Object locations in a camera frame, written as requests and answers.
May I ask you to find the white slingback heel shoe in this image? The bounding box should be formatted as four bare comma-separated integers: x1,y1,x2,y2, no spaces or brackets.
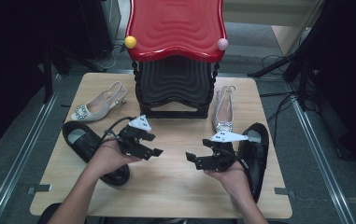
212,85,237,133
70,81,128,122

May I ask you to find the person's right hand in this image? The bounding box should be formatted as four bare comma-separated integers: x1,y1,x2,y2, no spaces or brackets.
204,160,254,206

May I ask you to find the red and black shoe rack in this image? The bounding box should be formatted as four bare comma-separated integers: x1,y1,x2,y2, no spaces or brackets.
123,0,230,119

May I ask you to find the black tripod stand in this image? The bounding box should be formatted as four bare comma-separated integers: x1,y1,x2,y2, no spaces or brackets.
247,46,317,111

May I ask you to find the grey metal table bracket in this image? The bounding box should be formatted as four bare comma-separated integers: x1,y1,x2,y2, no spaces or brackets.
26,184,52,196
274,187,296,199

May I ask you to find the white floor cable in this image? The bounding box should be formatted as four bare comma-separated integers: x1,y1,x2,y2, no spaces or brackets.
102,46,121,71

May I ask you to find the black curtain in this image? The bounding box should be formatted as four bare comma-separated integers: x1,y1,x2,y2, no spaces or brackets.
303,0,356,171
0,0,83,155

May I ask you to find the black floor cable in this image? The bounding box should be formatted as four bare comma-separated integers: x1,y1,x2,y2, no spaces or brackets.
259,54,310,138

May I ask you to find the metal floor rail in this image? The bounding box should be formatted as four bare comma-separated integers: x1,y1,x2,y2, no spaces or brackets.
0,74,63,224
291,96,356,224

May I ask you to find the black leather shoe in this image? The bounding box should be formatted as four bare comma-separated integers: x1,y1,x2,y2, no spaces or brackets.
236,122,270,203
62,120,131,187

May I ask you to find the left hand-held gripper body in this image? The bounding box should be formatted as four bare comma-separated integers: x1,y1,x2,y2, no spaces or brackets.
116,114,155,161

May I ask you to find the light wooden panel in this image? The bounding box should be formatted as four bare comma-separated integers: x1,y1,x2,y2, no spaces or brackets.
270,0,326,57

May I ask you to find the dark cabinet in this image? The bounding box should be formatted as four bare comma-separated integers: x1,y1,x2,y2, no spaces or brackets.
78,0,122,62

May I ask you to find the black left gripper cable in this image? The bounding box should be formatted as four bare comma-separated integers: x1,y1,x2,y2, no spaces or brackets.
99,116,136,146

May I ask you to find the person's left hand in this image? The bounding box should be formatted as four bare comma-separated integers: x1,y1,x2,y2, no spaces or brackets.
86,139,142,181

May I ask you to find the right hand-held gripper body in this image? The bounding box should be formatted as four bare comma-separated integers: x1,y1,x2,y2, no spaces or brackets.
195,130,249,172

